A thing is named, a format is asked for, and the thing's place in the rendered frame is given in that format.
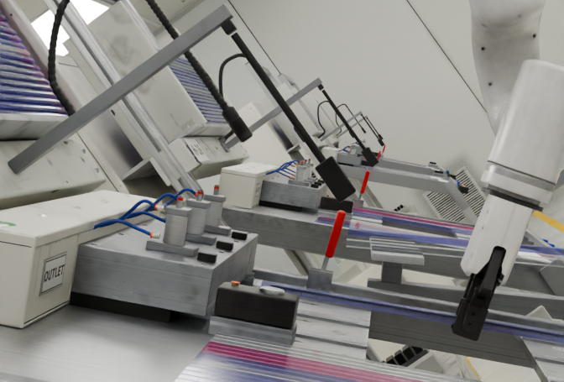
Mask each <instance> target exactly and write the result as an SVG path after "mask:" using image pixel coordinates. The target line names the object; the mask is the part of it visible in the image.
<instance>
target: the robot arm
mask: <svg viewBox="0 0 564 382"><path fill-rule="evenodd" d="M469 2H470V8H471V15H472V27H471V32H472V47H473V58H474V64H475V68H476V72H477V76H478V83H479V86H480V90H481V93H482V96H483V102H484V105H485V108H486V112H487V114H488V120H489V122H490V125H491V128H492V130H493V133H494V135H495V137H496V138H495V140H494V143H493V147H492V149H491V152H490V155H489V157H488V162H487V164H486V166H485V169H484V171H483V175H482V178H481V181H482V182H485V183H488V188H486V187H482V190H481V191H483V192H486V193H488V197H487V199H486V201H485V203H484V205H483V208H482V210H481V212H480V214H479V217H478V220H477V222H476V225H475V228H474V229H473V233H472V236H471V238H470V240H469V243H468V246H467V249H466V251H465V254H464V255H463V258H462V262H461V266H462V269H463V271H464V273H465V275H467V276H470V277H469V280H468V283H467V286H466V289H465V291H464V294H463V298H465V299H463V298H461V300H460V302H459V305H458V308H457V311H456V314H457V318H456V321H455V323H454V324H452V325H451V328H452V332H453V333H454V334H456V335H458V336H461V337H464V338H467V339H470V340H473V341H477V340H478V338H479V336H480V333H481V331H482V328H483V324H484V322H485V319H486V316H487V314H488V307H489V305H490V302H491V300H492V297H493V295H494V291H495V289H496V286H498V287H500V286H503V285H505V284H506V282H507V280H508V278H509V275H510V272H511V270H512V268H513V266H514V262H515V260H516V257H517V254H518V252H519V250H520V245H521V243H522V240H523V237H524V235H525V230H526V229H527V227H528V222H529V220H530V215H531V213H532V210H533V209H534V210H536V211H540V212H542V211H543V207H540V206H539V204H540V202H544V203H546V204H549V203H550V200H551V197H552V194H553V191H554V189H555V187H556V185H554V184H556V183H557V180H558V178H559V175H560V173H561V168H562V166H563V164H564V66H563V65H558V64H555V63H551V62H548V61H544V60H541V58H540V47H539V29H540V21H541V14H542V11H543V8H544V5H545V0H469ZM489 162H491V163H489ZM500 165H501V166H500ZM502 166H503V167H502ZM507 168H508V169H507ZM517 171H518V172H517ZM522 173H523V174H522ZM532 176H533V177H532ZM537 178H538V179H537ZM547 181H548V182H547ZM549 182H550V183H549ZM552 183H553V184H552Z"/></svg>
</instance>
